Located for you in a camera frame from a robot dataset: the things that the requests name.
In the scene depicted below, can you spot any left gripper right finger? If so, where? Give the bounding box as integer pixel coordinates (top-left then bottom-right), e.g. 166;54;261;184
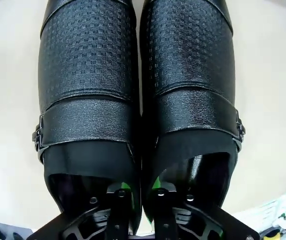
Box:
151;183;261;240

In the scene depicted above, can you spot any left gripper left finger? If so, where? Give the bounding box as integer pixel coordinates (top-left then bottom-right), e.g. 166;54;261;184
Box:
27;183;134;240

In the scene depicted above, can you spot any black textured buckle loafer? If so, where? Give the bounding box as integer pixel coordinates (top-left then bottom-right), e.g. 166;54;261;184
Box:
140;0;247;227
31;0;142;232

